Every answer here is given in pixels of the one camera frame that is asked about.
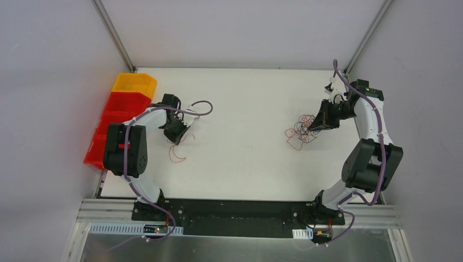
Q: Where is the red plastic bin near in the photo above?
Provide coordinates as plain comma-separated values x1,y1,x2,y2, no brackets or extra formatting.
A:
83,135,106,170

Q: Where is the left slotted cable duct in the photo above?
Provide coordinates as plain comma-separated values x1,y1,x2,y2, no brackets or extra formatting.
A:
89,223,183,237

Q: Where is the aluminium frame rail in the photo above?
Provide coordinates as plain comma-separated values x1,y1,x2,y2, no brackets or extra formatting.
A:
78,199,403,229

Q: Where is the yellow plastic bin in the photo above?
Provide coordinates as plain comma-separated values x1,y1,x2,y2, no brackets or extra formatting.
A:
111,73,157,99

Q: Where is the orange wire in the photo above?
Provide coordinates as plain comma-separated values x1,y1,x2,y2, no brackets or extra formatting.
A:
168,133,196,164

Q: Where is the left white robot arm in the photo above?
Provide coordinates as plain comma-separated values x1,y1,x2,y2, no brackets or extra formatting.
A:
103,94,196,221

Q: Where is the red plastic bin middle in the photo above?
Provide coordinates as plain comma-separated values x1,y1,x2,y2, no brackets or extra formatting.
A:
93,110,141,139

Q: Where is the right slotted cable duct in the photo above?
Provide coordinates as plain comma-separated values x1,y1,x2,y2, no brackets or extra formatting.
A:
292,228,313,240

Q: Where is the red plastic bin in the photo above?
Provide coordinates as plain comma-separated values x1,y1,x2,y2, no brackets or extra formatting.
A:
103,92,152,116
83,135,106,170
93,110,141,139

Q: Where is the slotted cable duct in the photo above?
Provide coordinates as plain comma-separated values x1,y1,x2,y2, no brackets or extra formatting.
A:
89,223,183,237
292,228,313,240

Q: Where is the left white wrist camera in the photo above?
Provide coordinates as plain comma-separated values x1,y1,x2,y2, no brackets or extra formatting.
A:
182,105,199,127

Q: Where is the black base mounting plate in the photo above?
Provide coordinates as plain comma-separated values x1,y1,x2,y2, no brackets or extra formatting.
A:
132,198,345,238

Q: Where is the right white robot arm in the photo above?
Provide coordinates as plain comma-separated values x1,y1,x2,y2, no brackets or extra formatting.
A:
308,79,403,224

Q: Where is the red plastic bin far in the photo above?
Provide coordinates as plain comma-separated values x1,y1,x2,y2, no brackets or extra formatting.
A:
103,92,152,116

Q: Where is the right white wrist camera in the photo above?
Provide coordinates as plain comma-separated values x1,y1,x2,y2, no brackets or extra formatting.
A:
324,76,338,95

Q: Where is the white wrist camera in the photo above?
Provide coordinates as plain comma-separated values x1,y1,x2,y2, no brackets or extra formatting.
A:
182,105,199,127
324,76,338,95

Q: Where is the brown wire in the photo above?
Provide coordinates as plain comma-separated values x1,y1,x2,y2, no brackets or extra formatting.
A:
293,119,321,140

